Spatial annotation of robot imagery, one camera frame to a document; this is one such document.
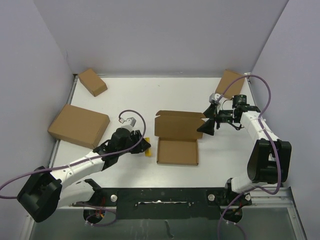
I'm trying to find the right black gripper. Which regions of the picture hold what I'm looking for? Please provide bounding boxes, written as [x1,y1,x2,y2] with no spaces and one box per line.
[197,104,238,136]

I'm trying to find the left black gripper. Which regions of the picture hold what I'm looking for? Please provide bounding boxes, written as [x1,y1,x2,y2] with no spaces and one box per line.
[117,129,150,156]

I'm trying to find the yellow wooden block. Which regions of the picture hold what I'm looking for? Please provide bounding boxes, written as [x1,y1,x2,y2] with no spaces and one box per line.
[144,137,152,157]

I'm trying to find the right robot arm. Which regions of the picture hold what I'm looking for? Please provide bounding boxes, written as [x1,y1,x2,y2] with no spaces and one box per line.
[197,93,292,205]

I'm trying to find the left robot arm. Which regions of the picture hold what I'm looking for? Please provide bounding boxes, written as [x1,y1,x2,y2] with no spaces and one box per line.
[17,127,151,223]

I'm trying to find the large folded cardboard box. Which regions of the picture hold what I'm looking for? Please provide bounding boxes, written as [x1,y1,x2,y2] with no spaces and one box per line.
[47,104,110,149]

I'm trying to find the small folded cardboard box left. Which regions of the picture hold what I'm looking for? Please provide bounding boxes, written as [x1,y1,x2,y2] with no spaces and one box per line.
[78,68,108,97]

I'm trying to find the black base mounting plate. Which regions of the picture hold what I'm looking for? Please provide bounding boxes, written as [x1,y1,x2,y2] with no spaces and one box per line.
[83,187,252,220]

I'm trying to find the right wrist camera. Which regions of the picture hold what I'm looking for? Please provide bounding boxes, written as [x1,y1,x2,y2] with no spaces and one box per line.
[209,93,222,105]

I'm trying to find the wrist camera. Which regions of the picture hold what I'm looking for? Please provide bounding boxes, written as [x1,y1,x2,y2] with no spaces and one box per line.
[209,93,222,105]
[118,117,137,132]

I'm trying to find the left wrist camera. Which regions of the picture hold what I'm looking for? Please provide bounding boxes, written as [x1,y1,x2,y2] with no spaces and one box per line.
[118,117,137,132]

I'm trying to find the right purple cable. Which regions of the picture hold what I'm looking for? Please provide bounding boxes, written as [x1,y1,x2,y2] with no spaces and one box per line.
[216,74,283,240]

